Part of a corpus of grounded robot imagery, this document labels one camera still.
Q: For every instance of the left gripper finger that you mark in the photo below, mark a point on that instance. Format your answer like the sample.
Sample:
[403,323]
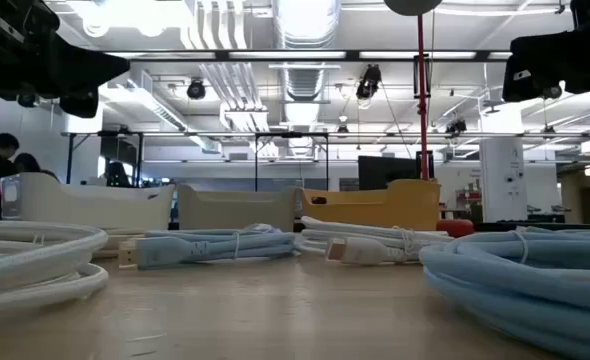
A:
[80,104]
[85,65]

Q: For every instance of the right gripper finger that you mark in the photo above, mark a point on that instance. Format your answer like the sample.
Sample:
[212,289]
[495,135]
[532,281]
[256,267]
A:
[540,62]

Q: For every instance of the white plastic bin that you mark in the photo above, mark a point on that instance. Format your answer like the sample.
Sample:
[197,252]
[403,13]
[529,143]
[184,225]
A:
[85,205]

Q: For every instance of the black ceiling spotlight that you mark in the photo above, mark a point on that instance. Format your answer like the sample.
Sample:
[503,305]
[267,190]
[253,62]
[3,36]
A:
[196,90]
[369,81]

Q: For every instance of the red desk lamp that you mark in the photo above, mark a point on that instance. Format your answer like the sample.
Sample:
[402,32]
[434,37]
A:
[422,100]

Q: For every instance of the white pillar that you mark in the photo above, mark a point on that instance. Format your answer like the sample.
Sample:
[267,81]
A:
[502,180]

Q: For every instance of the grey plastic bin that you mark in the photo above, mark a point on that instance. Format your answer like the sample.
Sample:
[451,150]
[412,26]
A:
[235,210]

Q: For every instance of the black monitor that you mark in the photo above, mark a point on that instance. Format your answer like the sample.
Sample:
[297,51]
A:
[385,172]

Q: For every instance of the yellow plastic bin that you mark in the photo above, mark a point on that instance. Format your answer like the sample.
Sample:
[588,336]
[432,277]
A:
[385,207]

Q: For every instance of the black aluminium rig frame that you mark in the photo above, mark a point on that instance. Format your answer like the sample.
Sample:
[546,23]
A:
[525,226]

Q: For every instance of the black background table frame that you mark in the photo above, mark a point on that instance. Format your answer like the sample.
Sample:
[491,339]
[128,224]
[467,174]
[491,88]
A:
[256,160]

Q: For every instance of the silver ceiling duct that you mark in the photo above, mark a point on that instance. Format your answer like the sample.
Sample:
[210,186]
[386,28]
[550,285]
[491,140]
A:
[305,30]

